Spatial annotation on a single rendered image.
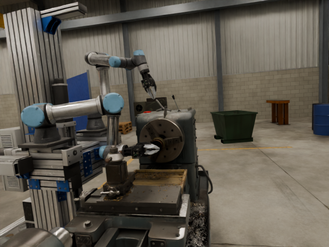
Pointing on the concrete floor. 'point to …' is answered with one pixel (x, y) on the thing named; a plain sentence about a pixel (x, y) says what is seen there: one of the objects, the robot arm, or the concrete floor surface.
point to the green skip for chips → (234, 126)
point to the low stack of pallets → (125, 127)
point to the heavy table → (279, 111)
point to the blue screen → (80, 95)
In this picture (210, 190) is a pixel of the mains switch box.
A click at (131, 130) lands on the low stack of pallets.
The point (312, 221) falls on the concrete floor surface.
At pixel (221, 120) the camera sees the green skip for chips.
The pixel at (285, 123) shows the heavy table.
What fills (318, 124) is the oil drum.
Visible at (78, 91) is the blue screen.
